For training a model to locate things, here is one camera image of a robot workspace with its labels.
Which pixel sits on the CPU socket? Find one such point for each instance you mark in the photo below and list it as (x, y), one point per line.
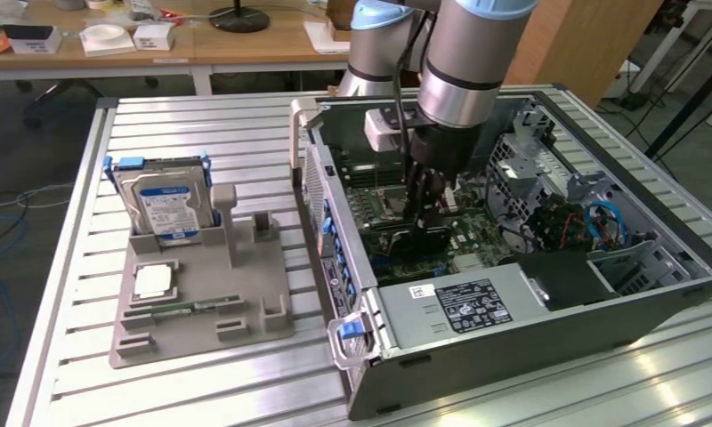
(391, 201)

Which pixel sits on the wooden desk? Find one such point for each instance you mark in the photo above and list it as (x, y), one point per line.
(243, 49)

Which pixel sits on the grey parts rack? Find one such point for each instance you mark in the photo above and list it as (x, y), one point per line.
(214, 276)

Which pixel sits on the white box with black top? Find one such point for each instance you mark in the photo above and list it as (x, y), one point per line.
(35, 44)

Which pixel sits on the wooden cabinet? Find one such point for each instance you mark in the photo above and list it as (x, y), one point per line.
(582, 44)

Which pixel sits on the white box with round bowl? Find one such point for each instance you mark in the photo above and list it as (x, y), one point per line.
(107, 42)

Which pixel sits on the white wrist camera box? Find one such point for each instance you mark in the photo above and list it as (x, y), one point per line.
(383, 135)

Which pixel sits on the small white paper label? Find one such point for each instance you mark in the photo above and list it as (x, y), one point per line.
(170, 60)

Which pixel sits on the hard disk in blue carrier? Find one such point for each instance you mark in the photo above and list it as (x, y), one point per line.
(166, 209)

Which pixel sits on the brown cardboard box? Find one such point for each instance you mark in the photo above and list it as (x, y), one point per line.
(339, 13)

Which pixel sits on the silver CPU chip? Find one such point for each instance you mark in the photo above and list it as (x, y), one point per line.
(153, 281)

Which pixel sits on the black plastic air shroud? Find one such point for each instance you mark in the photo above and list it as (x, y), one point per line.
(564, 278)

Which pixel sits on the green RAM stick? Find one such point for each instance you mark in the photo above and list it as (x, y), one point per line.
(178, 308)

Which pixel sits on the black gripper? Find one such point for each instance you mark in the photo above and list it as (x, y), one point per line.
(439, 151)

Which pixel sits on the black metal stand pole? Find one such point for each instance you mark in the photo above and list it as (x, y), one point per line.
(689, 107)

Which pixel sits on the black round lamp base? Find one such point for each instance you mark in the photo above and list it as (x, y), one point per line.
(240, 20)

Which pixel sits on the plain white box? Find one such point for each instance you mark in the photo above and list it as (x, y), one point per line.
(153, 37)

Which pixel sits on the green motherboard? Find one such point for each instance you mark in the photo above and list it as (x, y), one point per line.
(475, 240)

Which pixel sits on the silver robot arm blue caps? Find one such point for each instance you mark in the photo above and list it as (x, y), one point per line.
(463, 53)

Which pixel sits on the white box with red dot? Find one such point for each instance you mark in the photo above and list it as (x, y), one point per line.
(621, 82)

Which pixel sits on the grey power supply with label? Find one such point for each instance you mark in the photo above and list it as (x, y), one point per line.
(427, 320)

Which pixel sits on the white paper stack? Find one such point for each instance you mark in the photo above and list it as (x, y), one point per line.
(327, 37)

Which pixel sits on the black office chair base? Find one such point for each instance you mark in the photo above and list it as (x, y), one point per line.
(47, 95)

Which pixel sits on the open black PC case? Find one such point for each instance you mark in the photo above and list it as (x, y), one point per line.
(510, 356)

